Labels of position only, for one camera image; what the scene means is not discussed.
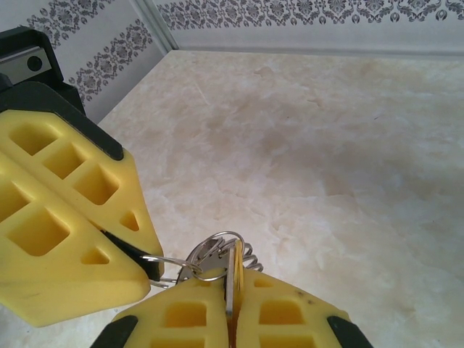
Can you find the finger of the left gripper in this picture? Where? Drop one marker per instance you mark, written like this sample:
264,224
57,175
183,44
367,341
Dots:
90,174
54,261

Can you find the grey metal keyring holder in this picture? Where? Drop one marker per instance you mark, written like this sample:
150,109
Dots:
212,259

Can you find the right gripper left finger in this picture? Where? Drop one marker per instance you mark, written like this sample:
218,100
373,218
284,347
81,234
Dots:
181,319

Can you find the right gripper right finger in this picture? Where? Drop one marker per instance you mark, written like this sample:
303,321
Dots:
290,319

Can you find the left aluminium corner post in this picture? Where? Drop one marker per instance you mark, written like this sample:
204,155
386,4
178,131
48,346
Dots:
161,25

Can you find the grey wall base trim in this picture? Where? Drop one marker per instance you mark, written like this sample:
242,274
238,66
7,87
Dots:
326,51

